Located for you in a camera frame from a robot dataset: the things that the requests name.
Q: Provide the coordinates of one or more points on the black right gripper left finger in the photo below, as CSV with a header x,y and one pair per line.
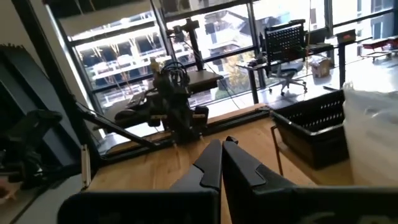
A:
x,y
186,205

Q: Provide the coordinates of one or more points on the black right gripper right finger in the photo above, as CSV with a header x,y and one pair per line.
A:
x,y
280,205

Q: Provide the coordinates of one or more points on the black slotted plastic basket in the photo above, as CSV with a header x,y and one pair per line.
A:
x,y
311,140

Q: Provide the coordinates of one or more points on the clear plastic basket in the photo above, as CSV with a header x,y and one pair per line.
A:
x,y
373,133

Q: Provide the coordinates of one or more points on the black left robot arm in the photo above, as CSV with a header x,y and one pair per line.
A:
x,y
180,118

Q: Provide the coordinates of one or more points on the gray office chair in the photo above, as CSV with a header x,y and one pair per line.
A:
x,y
286,70

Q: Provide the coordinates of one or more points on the gray desk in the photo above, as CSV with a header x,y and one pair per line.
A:
x,y
46,205

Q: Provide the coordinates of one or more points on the yellowish bottle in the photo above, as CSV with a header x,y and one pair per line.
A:
x,y
155,65

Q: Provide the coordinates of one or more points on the brown cardboard box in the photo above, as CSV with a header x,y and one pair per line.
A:
x,y
321,67

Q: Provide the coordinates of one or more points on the red cart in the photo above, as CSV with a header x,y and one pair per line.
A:
x,y
379,45

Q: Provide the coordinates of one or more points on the dark monitor back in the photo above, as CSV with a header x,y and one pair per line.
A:
x,y
18,81

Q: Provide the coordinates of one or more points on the black camera stand post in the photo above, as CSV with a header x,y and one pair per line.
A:
x,y
194,43

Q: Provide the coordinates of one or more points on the black pedestal stand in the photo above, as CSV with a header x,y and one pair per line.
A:
x,y
345,56

